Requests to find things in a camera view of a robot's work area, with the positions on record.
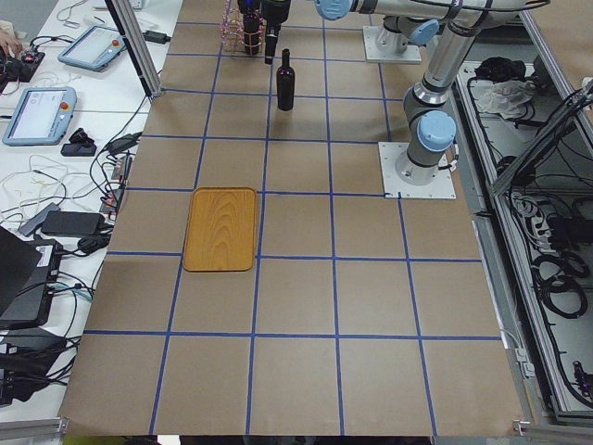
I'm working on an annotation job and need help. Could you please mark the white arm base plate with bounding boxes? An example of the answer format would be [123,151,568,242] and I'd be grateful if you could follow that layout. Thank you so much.
[363,26,422,65]
[378,142,456,199]

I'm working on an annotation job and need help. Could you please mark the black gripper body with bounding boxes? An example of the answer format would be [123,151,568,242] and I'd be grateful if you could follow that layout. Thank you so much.
[260,0,291,37]

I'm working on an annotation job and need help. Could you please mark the copper wire bottle basket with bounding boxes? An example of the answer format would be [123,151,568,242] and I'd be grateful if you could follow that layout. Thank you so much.
[220,1,263,54]

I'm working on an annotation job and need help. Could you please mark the black power brick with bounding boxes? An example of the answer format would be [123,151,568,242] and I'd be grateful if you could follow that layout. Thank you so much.
[41,210,104,237]

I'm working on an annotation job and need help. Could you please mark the small black webcam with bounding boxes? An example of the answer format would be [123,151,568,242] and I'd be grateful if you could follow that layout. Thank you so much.
[60,128,96,157]

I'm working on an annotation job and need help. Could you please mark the teach pendant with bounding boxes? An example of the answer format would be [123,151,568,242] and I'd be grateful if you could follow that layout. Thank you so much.
[57,25,126,72]
[2,86,78,146]

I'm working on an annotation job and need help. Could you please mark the teach pendant far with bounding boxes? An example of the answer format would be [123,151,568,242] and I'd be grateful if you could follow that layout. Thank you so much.
[57,25,126,72]

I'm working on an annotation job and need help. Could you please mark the black power adapter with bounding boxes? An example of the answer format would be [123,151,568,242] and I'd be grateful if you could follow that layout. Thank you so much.
[143,30,171,45]

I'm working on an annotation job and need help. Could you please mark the dark wine bottle front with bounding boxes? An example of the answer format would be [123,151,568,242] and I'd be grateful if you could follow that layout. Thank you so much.
[243,11,262,56]

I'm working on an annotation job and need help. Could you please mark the white cloth rag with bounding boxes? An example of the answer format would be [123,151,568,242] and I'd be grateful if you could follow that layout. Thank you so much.
[476,80,536,120]

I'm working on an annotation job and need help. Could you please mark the black laptop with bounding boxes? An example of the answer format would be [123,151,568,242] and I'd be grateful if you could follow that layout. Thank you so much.
[1,228,62,330]

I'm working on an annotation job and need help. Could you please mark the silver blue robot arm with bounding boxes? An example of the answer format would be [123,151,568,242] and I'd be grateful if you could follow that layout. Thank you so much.
[314,0,549,171]
[376,16,440,55]

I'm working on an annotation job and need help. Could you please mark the dark wine bottle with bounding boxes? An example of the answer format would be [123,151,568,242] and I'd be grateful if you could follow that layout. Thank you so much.
[237,0,260,15]
[243,11,262,56]
[276,48,296,111]

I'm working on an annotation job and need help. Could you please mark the aluminium frame post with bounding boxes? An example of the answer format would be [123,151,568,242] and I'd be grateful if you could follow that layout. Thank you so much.
[105,0,162,98]

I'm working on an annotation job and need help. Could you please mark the teach pendant near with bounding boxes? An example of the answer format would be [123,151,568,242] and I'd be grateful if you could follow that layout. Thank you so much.
[2,86,78,146]

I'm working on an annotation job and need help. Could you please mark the wooden tray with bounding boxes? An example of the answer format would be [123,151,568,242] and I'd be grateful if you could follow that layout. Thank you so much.
[183,187,258,273]

